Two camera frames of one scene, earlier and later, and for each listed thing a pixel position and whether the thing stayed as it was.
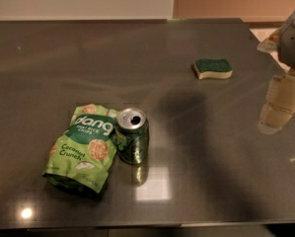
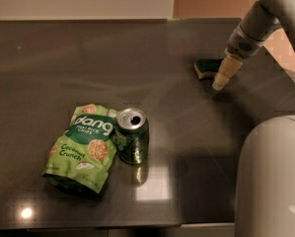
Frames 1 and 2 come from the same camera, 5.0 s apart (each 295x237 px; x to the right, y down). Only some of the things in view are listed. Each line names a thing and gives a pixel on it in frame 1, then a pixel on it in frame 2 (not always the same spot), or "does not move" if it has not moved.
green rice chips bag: (82, 156) does not move
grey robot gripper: (293, 44) → (242, 43)
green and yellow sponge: (221, 68) does not move
